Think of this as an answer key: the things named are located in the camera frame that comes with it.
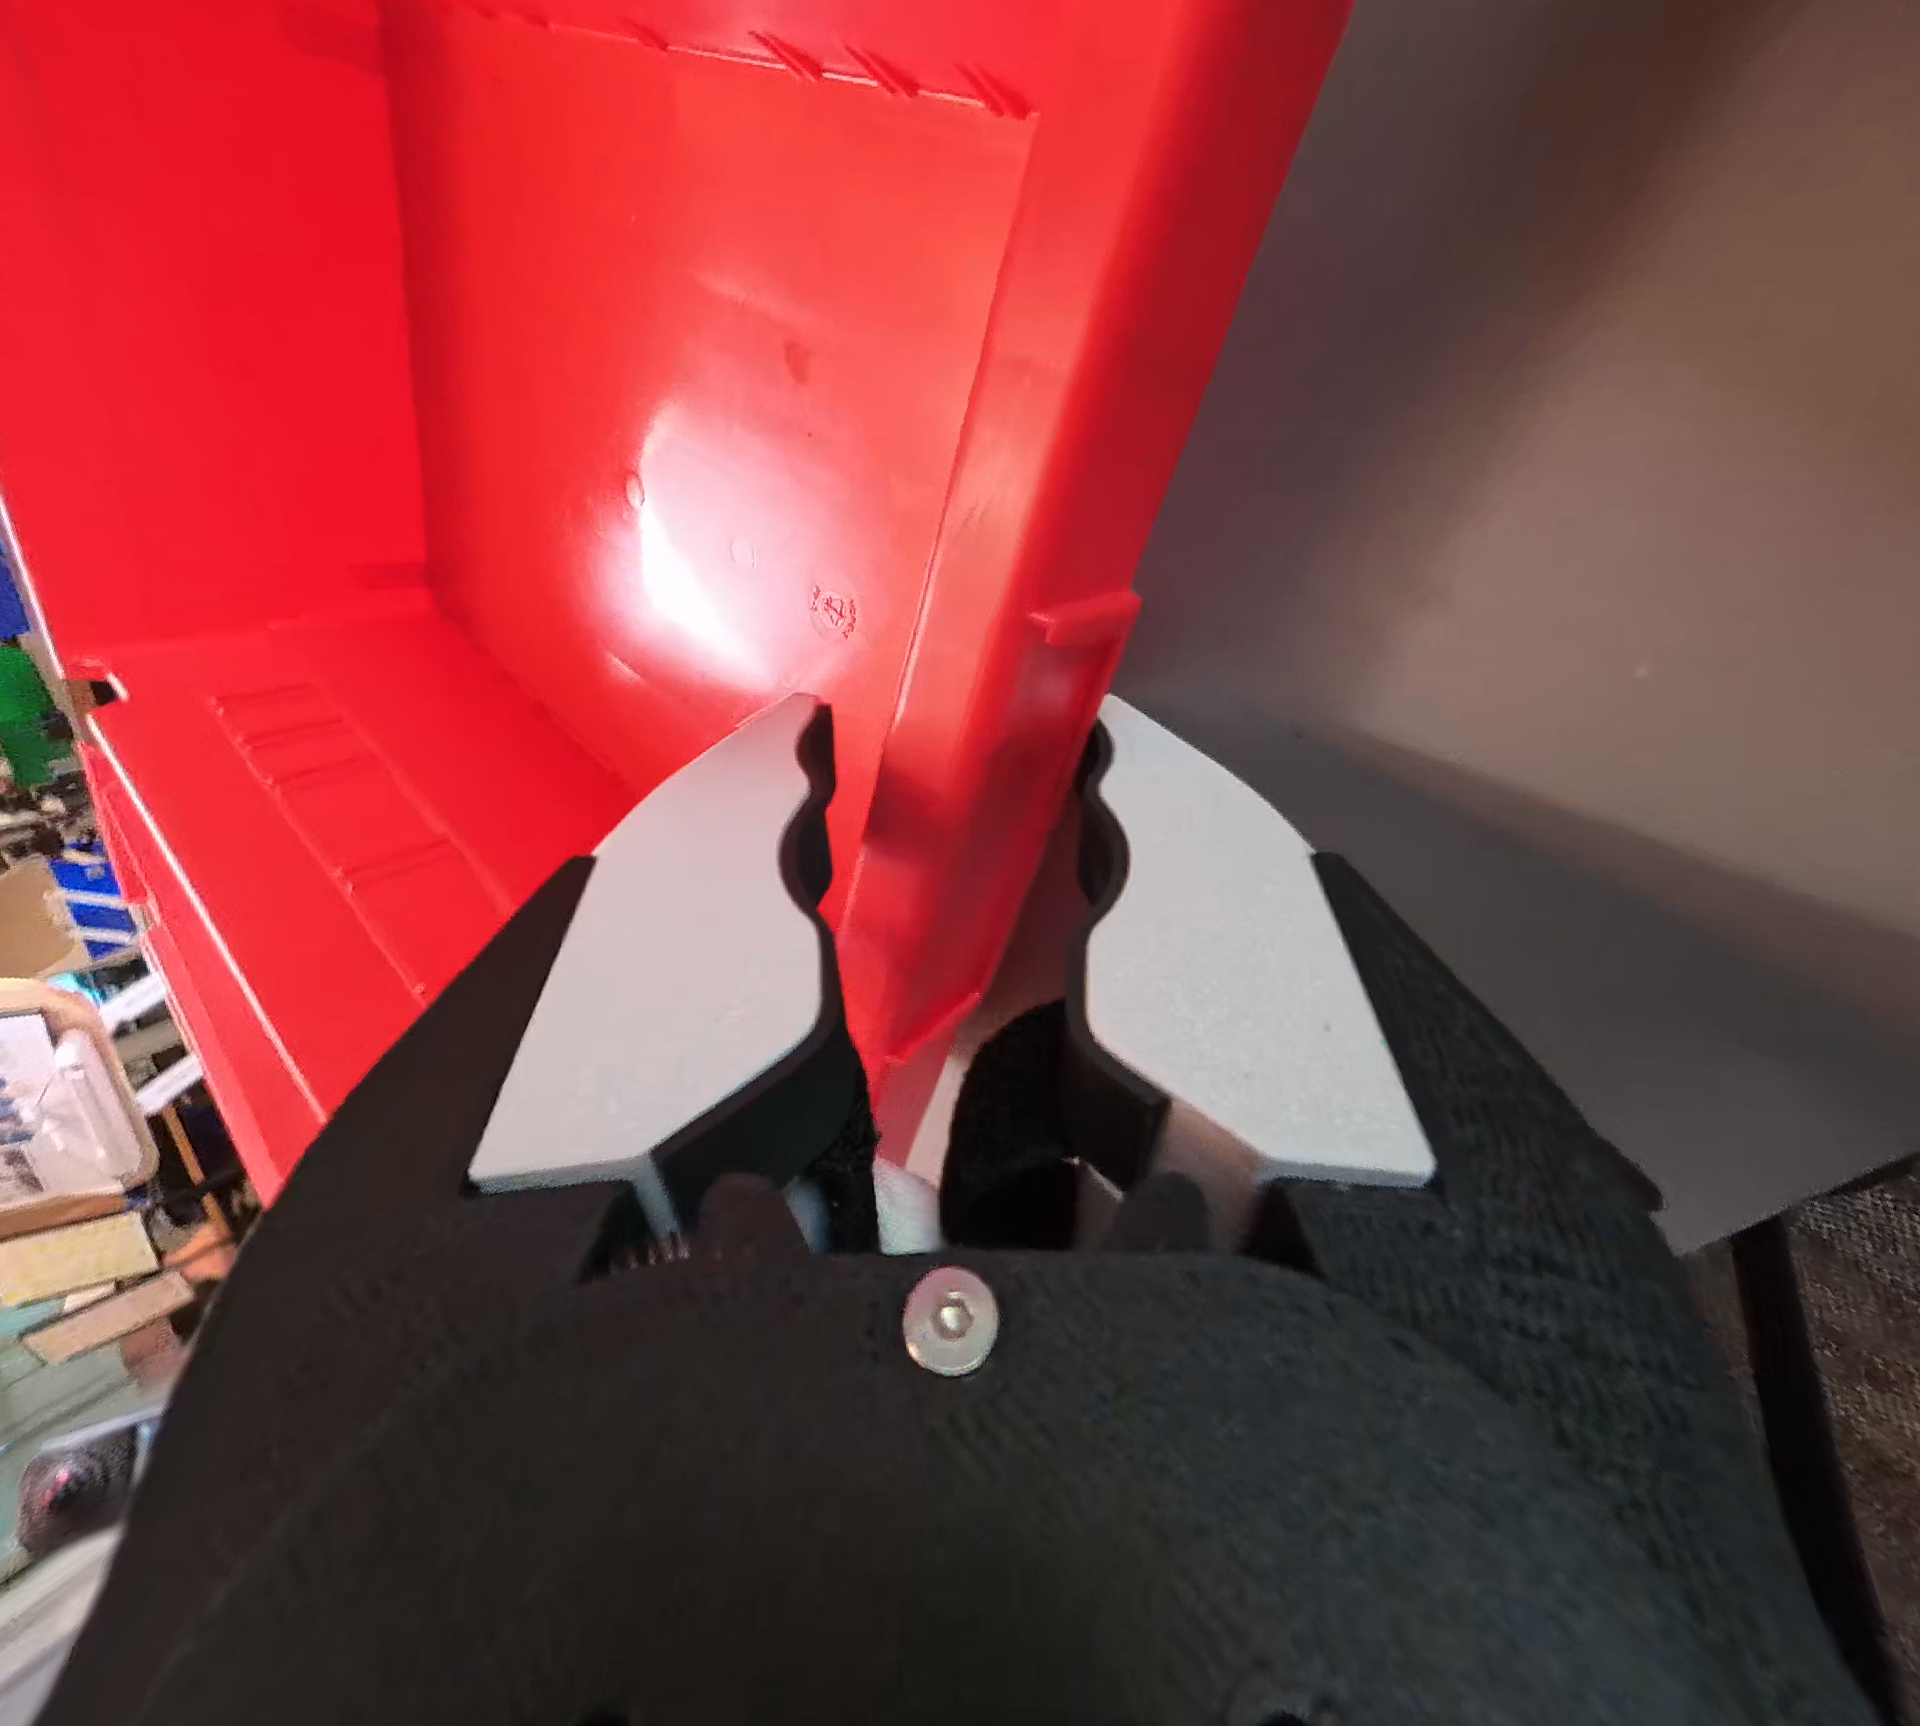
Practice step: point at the blue small bin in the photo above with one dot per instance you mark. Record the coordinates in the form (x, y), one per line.
(91, 895)

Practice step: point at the red plastic bin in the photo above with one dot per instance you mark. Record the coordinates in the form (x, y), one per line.
(600, 406)

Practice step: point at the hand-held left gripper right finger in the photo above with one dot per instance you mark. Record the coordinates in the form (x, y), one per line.
(1245, 991)

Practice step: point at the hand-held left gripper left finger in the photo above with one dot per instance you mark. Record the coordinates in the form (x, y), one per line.
(660, 991)

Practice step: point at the green small bin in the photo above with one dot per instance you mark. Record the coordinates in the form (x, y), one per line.
(27, 715)

